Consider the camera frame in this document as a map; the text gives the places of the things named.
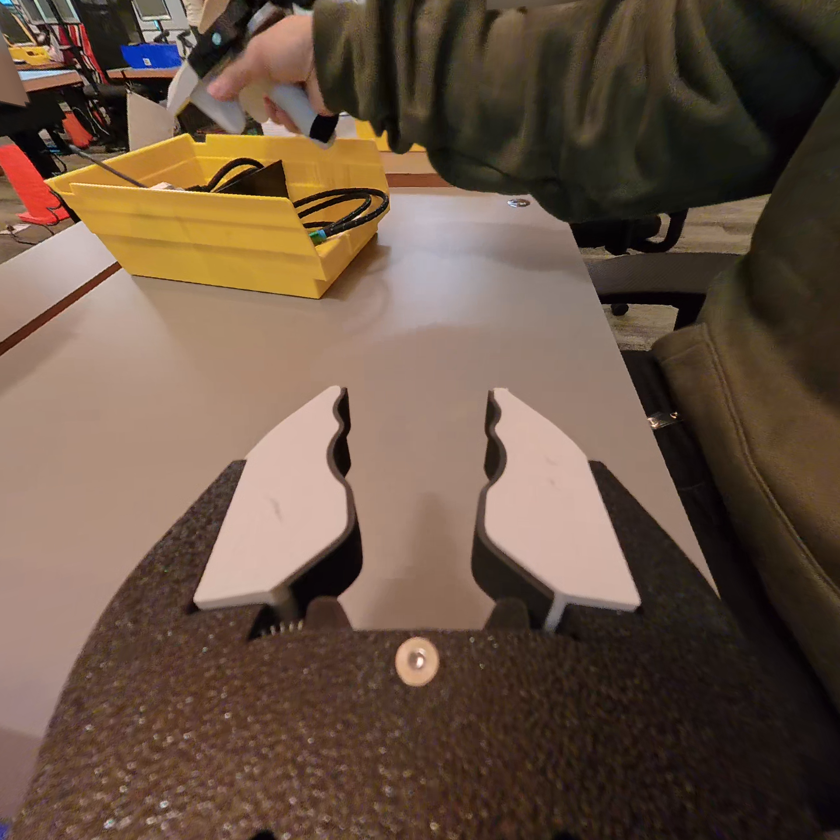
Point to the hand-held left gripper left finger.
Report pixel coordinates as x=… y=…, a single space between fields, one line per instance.
x=282 y=518

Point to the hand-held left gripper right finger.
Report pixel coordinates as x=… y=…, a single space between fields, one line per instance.
x=551 y=518

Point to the person's right forearm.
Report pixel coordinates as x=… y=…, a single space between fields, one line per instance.
x=558 y=98

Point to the small yellow storage bin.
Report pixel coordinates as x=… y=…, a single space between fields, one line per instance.
x=29 y=56

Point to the black office chair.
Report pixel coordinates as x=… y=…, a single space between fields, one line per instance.
x=656 y=275

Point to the grey desk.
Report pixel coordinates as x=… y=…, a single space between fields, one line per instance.
x=46 y=275
x=394 y=315

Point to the white panel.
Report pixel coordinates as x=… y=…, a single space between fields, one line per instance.
x=148 y=128

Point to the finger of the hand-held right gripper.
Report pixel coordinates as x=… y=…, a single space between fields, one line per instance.
x=184 y=88

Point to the person's right hand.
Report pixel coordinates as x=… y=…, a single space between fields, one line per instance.
x=275 y=59

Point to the person's olive jacket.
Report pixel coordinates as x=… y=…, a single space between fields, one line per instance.
x=774 y=426

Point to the blue storage bin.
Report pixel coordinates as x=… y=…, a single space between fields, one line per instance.
x=151 y=58

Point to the black HDMI switch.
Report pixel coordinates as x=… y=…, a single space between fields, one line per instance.
x=262 y=180

